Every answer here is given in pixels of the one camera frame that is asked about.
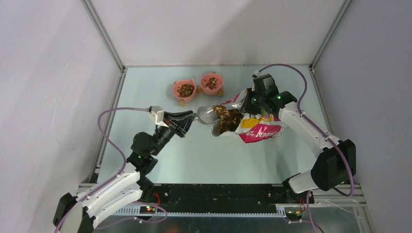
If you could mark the empty pink bowl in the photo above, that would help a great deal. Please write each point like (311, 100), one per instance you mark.
(212, 84)

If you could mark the cat food bag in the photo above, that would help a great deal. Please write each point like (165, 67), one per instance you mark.
(250, 128)

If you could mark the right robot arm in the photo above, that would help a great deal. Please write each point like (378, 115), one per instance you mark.
(335, 159)

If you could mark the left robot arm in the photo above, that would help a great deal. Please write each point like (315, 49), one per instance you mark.
(84, 212)

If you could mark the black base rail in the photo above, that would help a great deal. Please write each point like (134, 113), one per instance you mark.
(222, 198)

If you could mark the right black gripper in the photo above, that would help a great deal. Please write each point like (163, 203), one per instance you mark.
(249, 109)

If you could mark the pink bowl with kibble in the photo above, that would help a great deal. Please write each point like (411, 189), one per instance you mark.
(184, 91)

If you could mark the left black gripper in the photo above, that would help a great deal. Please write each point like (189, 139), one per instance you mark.
(183, 125)

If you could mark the metal food scoop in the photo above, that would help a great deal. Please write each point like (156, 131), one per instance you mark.
(206, 114)

